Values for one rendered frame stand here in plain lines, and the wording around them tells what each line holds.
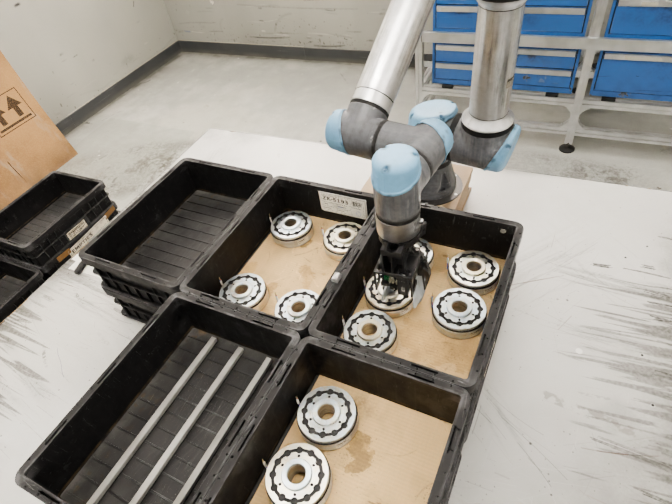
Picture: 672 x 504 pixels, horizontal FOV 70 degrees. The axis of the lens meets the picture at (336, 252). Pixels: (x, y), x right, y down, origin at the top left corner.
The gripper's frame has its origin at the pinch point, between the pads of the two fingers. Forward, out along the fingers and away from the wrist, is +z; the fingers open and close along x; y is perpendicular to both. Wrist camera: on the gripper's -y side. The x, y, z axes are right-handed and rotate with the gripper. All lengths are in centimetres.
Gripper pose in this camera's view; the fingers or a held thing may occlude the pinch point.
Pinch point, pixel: (405, 294)
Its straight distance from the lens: 99.7
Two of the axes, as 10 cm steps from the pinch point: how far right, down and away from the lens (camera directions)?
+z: 1.3, 7.0, 7.0
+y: -3.6, 6.9, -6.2
